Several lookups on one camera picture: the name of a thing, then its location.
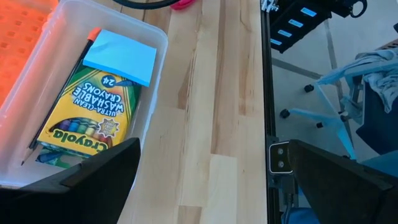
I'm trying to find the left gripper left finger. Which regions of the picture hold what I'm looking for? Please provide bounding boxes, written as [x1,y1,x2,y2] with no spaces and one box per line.
[21,138,142,224]

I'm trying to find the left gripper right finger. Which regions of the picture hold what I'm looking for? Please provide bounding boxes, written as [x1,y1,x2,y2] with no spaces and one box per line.
[287,139,398,224]

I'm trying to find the Crayola crayon box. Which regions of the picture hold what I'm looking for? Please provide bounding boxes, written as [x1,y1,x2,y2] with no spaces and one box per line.
[36,63,142,169]

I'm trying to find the blue sticky note pad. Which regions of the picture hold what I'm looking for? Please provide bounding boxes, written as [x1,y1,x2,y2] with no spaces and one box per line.
[83,29,158,88]

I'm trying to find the dark pencil orange eraser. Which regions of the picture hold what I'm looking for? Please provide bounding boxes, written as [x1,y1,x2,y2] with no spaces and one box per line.
[21,27,103,166]

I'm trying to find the office chair with castors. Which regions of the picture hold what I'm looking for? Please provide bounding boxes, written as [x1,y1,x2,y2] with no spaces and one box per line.
[279,23,398,169]

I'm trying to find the grey cloth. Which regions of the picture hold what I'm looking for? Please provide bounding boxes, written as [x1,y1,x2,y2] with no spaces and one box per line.
[354,48,398,114]

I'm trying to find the black box blue labels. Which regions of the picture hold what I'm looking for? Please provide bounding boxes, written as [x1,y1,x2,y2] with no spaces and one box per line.
[269,0,331,54]

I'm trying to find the small silver table camera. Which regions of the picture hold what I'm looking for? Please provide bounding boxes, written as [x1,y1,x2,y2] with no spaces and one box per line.
[269,141,294,175]

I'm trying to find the silver aluminium bracket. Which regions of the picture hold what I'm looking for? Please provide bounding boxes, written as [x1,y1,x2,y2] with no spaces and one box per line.
[261,0,279,13]

